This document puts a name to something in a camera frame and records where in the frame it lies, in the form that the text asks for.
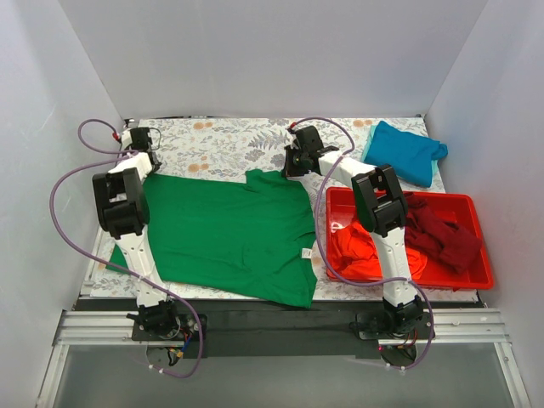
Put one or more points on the folded blue t-shirt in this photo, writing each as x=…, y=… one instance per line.
x=404, y=155

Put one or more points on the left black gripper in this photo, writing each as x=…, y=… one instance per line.
x=154, y=166

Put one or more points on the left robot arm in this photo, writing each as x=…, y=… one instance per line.
x=124, y=213

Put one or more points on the orange-red t-shirt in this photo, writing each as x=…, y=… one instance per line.
x=352, y=253

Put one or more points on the floral tablecloth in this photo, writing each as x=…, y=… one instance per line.
x=224, y=149

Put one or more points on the dark red t-shirt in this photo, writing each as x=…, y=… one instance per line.
x=446, y=242

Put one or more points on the red plastic bin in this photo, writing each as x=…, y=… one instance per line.
x=425, y=271

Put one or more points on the aluminium frame rail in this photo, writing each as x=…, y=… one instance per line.
x=113, y=328

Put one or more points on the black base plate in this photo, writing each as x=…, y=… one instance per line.
x=247, y=328

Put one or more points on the folded light teal t-shirt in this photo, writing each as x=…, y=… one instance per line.
x=435, y=168

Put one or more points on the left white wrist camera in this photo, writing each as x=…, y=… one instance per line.
x=124, y=138

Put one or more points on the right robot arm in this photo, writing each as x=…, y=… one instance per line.
x=381, y=209

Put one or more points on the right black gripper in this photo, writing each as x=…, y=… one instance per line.
x=291, y=166

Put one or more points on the green t-shirt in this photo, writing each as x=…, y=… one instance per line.
x=246, y=238

